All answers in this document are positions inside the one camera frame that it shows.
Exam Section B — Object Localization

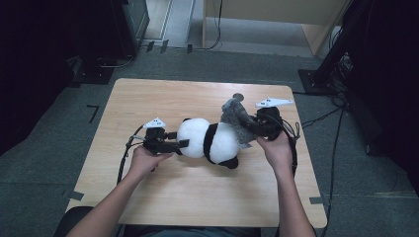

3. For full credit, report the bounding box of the black equipment cabinet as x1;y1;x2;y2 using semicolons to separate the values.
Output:
110;0;151;58

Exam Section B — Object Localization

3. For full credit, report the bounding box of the right hand-held gripper cable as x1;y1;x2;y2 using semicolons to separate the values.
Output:
270;113;301;177

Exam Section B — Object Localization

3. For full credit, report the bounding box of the panda plush toy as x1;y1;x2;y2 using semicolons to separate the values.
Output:
176;117;241;170

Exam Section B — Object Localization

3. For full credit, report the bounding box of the angled black floor tape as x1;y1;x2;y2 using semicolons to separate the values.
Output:
86;104;101;124

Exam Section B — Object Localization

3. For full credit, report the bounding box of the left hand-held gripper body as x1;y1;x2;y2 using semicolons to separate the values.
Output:
142;117;176;155

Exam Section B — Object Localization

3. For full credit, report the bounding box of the tangled cable bundle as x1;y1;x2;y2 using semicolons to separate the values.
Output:
329;52;354;107

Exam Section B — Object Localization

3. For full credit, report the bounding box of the black hanging cable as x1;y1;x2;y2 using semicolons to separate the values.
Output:
197;0;223;51

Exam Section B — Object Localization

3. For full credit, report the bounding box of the left hand-held gripper cable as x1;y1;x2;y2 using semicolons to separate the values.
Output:
117;124;146;186

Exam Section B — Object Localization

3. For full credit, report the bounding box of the black metal stand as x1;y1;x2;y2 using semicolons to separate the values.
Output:
297;0;374;97

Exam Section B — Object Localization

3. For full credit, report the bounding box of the long black floor cable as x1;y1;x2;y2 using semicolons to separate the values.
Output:
320;107;345;237

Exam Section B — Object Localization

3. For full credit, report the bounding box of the person's dark teal clothing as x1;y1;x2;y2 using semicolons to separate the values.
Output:
123;224;263;237

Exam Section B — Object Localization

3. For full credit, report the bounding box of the person's left hand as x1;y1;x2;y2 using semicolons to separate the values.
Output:
127;145;175;181

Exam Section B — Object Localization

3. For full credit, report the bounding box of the person's right hand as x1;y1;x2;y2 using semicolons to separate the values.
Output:
256;130;294;178

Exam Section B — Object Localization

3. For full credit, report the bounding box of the black floor base plate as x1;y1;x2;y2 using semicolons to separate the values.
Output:
70;55;115;88

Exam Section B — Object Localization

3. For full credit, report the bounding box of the dark curtain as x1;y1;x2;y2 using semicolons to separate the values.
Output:
0;0;75;156
342;0;419;196

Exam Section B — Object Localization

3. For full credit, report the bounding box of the hand-held gripper cable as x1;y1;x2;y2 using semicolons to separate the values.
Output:
117;124;146;186
270;113;301;177

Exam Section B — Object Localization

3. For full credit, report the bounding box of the light wooden cabinet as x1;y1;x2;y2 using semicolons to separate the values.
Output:
202;0;350;57

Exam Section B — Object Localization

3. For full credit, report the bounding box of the black chair armrest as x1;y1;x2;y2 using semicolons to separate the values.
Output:
53;206;95;237

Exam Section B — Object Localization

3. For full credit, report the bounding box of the looped black floor cable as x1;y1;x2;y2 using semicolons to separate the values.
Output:
97;53;134;69

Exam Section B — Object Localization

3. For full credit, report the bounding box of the grey fuzzy cloth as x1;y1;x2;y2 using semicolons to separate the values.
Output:
219;97;257;149

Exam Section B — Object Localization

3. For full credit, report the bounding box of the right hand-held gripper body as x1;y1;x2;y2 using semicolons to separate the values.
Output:
255;97;294;142

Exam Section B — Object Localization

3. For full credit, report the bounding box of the short black floor cable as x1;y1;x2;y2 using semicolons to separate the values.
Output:
300;105;345;129

